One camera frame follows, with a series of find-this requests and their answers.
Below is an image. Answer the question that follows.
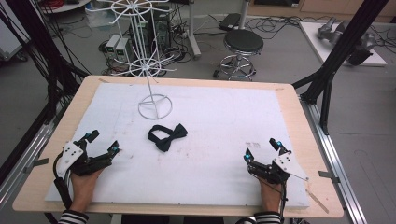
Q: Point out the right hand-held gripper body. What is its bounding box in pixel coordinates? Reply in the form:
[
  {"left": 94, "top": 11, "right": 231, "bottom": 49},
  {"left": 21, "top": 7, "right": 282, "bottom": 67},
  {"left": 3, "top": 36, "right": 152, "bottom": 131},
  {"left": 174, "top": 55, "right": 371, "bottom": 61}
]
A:
[{"left": 247, "top": 149, "right": 310, "bottom": 185}]

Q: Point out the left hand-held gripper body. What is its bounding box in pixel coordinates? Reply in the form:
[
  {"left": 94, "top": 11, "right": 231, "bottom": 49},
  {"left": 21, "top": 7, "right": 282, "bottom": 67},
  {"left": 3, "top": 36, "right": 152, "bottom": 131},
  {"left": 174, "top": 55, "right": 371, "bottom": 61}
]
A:
[{"left": 56, "top": 139, "right": 113, "bottom": 177}]

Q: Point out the black bow tie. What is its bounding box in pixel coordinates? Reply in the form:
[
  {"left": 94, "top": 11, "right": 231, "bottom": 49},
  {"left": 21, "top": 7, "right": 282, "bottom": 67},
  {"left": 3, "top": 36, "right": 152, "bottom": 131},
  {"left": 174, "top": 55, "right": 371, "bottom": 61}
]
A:
[{"left": 147, "top": 122, "right": 190, "bottom": 153}]

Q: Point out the white wire display rack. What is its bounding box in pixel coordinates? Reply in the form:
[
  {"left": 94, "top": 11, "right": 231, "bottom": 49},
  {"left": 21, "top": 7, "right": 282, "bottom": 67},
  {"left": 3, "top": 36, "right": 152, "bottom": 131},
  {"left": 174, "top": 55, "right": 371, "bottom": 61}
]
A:
[{"left": 85, "top": 0, "right": 177, "bottom": 121}]

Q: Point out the person's left hand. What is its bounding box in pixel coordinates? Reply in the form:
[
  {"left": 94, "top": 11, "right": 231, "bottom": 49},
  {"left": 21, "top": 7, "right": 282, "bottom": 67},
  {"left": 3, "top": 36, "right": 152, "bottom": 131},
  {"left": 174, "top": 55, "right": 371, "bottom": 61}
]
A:
[{"left": 69, "top": 168, "right": 104, "bottom": 216}]

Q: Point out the person's right hand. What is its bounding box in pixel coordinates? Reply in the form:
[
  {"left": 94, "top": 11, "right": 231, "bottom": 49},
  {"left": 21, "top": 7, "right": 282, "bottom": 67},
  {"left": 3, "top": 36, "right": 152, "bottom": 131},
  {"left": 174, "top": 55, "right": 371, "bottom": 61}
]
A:
[{"left": 259, "top": 179, "right": 283, "bottom": 215}]

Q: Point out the white foam mat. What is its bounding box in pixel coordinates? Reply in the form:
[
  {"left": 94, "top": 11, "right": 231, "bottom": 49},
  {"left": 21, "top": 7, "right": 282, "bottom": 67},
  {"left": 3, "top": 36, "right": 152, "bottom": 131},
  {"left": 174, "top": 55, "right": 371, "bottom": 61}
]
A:
[{"left": 44, "top": 82, "right": 311, "bottom": 210}]

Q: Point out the wooden stick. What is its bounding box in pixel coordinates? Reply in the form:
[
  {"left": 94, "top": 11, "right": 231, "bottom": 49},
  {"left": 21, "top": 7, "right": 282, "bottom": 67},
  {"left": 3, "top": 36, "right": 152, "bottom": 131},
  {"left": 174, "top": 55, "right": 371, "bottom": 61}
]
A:
[{"left": 304, "top": 188, "right": 330, "bottom": 215}]

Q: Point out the grey power supply box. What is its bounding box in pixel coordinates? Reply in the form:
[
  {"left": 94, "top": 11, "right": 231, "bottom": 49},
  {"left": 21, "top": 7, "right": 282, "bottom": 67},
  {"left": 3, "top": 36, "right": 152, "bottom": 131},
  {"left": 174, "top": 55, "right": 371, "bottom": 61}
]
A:
[
  {"left": 105, "top": 34, "right": 122, "bottom": 60},
  {"left": 114, "top": 36, "right": 131, "bottom": 63}
]

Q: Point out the black round stool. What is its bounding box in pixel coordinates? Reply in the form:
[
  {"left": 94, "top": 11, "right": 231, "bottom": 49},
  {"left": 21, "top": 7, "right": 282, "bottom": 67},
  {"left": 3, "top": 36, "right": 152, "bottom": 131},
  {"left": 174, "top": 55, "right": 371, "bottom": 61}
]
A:
[{"left": 212, "top": 28, "right": 265, "bottom": 82}]

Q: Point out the white floor board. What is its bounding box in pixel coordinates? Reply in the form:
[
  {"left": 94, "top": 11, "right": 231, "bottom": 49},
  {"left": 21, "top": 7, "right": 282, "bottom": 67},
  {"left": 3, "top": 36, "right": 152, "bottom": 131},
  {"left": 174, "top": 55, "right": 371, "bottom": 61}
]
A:
[{"left": 298, "top": 21, "right": 388, "bottom": 67}]

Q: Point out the black computer tower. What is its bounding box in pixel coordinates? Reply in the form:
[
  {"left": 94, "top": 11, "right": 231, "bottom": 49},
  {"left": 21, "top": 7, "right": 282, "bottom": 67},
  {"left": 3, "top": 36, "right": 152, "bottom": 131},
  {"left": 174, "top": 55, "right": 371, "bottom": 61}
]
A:
[{"left": 146, "top": 10, "right": 172, "bottom": 54}]

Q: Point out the black flat device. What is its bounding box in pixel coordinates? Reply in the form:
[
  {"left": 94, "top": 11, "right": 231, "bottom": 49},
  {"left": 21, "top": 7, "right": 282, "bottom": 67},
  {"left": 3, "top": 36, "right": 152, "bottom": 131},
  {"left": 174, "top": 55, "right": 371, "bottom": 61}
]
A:
[{"left": 218, "top": 12, "right": 242, "bottom": 32}]

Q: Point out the grey metal table leg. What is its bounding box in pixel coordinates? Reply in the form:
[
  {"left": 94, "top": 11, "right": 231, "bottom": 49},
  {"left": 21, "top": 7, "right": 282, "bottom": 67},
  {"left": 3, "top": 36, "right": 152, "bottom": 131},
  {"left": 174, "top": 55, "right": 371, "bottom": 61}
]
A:
[{"left": 186, "top": 0, "right": 203, "bottom": 60}]

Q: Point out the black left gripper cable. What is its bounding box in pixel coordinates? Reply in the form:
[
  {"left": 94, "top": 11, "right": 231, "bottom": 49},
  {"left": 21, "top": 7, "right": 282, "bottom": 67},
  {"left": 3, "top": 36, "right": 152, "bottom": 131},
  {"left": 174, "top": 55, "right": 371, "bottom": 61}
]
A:
[{"left": 52, "top": 151, "right": 74, "bottom": 211}]

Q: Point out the aluminium rail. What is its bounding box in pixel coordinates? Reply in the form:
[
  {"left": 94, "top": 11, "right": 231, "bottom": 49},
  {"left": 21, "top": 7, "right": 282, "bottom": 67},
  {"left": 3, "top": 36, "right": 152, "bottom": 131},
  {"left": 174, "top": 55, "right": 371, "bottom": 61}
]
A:
[
  {"left": 0, "top": 119, "right": 59, "bottom": 209},
  {"left": 299, "top": 96, "right": 369, "bottom": 224}
]

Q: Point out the black metal frame stand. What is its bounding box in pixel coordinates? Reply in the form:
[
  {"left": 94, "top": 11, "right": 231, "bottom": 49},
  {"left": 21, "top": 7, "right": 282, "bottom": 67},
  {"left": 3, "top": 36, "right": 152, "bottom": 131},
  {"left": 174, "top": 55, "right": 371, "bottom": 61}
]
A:
[
  {"left": 0, "top": 0, "right": 92, "bottom": 188},
  {"left": 291, "top": 0, "right": 390, "bottom": 136}
]

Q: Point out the tangle of floor cables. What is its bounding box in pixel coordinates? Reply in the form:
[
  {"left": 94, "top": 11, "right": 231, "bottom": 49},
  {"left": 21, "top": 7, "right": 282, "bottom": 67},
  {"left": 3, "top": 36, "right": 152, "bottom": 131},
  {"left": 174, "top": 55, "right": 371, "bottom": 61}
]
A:
[{"left": 199, "top": 13, "right": 396, "bottom": 54}]

